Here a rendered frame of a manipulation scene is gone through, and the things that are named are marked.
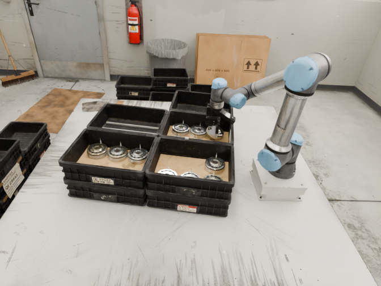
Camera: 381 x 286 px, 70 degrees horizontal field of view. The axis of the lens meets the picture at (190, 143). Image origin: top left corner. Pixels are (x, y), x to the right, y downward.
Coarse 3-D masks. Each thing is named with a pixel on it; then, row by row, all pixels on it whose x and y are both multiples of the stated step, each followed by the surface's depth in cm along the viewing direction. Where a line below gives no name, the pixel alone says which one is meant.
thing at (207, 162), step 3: (207, 159) 142; (210, 159) 142; (219, 159) 143; (222, 159) 142; (207, 162) 140; (222, 162) 141; (207, 165) 138; (210, 165) 138; (213, 165) 138; (219, 165) 138; (222, 165) 139; (210, 168) 137; (213, 168) 136; (216, 168) 137; (219, 168) 137; (222, 168) 137
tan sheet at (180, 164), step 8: (160, 160) 144; (168, 160) 144; (176, 160) 145; (184, 160) 145; (192, 160) 146; (200, 160) 146; (160, 168) 139; (176, 168) 140; (184, 168) 140; (192, 168) 140; (200, 168) 141; (200, 176) 135; (224, 176) 136
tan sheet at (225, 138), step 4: (168, 132) 166; (224, 132) 170; (184, 136) 164; (188, 136) 164; (208, 136) 165; (224, 136) 166; (212, 140) 162; (216, 140) 162; (220, 140) 163; (224, 140) 163
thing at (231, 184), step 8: (216, 144) 142; (224, 144) 142; (152, 152) 133; (232, 152) 139; (152, 160) 128; (232, 160) 132; (232, 168) 127; (152, 176) 121; (160, 176) 120; (168, 176) 120; (176, 176) 120; (184, 176) 120; (232, 176) 122; (208, 184) 120; (216, 184) 119; (224, 184) 119; (232, 184) 118
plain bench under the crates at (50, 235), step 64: (64, 128) 186; (256, 128) 202; (64, 192) 139; (320, 192) 150; (0, 256) 109; (64, 256) 111; (128, 256) 112; (192, 256) 114; (256, 256) 116; (320, 256) 118
